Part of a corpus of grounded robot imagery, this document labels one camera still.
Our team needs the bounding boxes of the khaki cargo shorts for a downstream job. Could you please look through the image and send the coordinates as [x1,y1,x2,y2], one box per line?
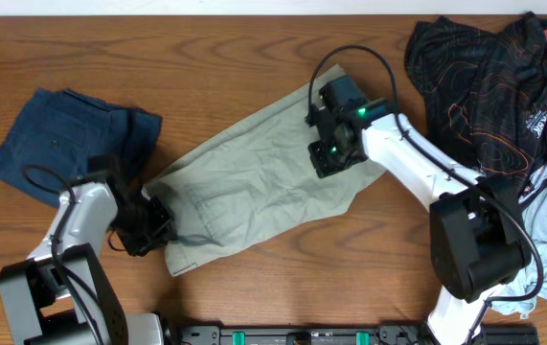
[145,86,385,276]

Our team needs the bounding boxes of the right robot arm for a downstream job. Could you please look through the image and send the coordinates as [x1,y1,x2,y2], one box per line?
[306,99,533,344]

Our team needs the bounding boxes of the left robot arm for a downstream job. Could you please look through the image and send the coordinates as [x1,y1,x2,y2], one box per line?
[0,182,169,344]

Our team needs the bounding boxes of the folded navy blue shorts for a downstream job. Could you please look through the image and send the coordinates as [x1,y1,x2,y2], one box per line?
[0,89,162,208]

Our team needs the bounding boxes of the black patterned shirt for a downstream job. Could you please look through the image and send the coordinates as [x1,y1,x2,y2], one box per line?
[404,13,547,208]

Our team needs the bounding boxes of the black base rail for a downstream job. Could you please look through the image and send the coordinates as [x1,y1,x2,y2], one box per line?
[171,323,541,345]

